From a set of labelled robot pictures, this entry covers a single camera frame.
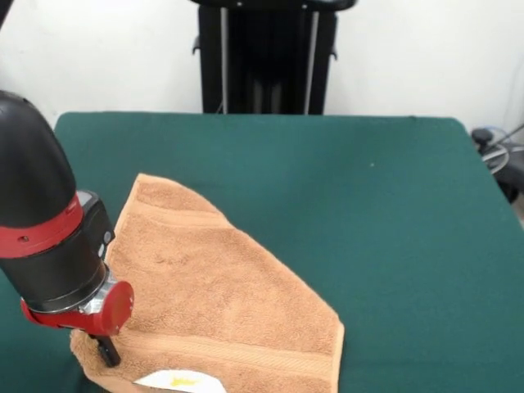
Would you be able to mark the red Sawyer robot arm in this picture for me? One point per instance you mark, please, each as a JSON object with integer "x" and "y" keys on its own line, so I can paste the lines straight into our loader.
{"x": 37, "y": 196}

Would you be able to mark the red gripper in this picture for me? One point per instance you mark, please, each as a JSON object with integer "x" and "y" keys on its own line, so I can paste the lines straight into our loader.
{"x": 110, "y": 311}

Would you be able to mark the black round caster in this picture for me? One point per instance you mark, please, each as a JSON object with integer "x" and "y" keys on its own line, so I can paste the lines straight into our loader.
{"x": 483, "y": 136}

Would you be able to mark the tan terry towel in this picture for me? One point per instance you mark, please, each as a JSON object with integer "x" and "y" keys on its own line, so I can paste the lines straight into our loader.
{"x": 229, "y": 294}

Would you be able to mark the dark green table cloth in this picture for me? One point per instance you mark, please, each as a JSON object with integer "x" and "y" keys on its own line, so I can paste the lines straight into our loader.
{"x": 368, "y": 204}

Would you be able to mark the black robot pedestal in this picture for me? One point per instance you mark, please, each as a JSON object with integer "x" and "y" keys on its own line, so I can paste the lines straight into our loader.
{"x": 266, "y": 61}

